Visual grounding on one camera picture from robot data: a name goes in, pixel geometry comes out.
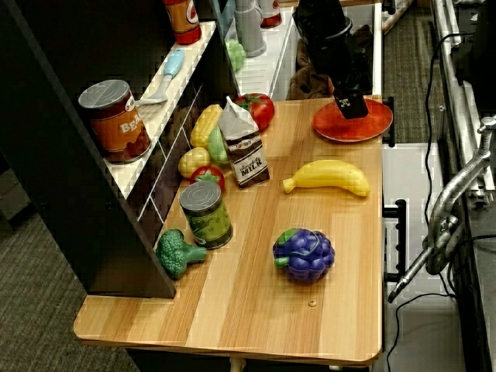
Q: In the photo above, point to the orange red toy bottle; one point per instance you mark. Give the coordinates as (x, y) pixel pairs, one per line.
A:
(184, 21)

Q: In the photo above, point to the green toy broccoli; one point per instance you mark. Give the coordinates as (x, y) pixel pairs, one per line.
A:
(174, 250)

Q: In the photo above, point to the silver metal clamp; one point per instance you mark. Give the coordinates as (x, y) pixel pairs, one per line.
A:
(445, 209)

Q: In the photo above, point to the grey toy pitcher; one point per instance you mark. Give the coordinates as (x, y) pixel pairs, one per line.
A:
(250, 31)

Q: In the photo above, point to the yellow toy potato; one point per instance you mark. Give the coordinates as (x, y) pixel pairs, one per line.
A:
(193, 160)

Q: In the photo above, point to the aluminium frame rail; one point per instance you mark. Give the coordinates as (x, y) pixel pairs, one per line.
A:
(451, 77)

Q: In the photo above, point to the brown cloth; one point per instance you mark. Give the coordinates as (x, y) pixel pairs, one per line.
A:
(308, 83)

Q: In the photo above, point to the purple toy grapes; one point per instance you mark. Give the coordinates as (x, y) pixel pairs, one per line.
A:
(306, 255)

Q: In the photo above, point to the orange beans toy can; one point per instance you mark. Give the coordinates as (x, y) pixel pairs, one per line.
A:
(116, 124)

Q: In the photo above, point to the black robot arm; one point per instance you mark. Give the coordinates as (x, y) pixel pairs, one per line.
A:
(325, 38)

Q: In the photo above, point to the chocolate milk toy carton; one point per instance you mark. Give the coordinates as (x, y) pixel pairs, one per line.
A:
(248, 155)

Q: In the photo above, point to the red plate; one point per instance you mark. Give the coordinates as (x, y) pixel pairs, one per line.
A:
(348, 129)

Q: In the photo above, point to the small red toy tomato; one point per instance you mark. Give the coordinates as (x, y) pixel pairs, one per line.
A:
(209, 178)

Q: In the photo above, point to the yellow toy banana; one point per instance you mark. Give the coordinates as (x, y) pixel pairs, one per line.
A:
(329, 176)

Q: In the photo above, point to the red white toy can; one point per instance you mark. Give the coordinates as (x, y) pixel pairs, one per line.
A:
(270, 13)

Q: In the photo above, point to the green toy cucumber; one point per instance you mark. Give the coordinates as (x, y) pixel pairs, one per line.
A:
(217, 147)

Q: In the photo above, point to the yellow toy corn cob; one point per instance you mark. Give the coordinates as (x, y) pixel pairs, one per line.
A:
(205, 124)

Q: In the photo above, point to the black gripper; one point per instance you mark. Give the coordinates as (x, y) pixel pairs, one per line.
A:
(348, 82)

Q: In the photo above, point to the light green toy lettuce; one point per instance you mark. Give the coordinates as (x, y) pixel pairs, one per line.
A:
(235, 54)

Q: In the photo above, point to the green label toy can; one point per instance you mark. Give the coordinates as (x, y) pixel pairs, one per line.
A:
(207, 221)

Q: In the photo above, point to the large red toy tomato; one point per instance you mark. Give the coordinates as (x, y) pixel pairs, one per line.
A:
(261, 110)

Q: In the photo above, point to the black toy kitchen shelf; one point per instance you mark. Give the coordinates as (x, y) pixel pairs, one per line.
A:
(58, 174)

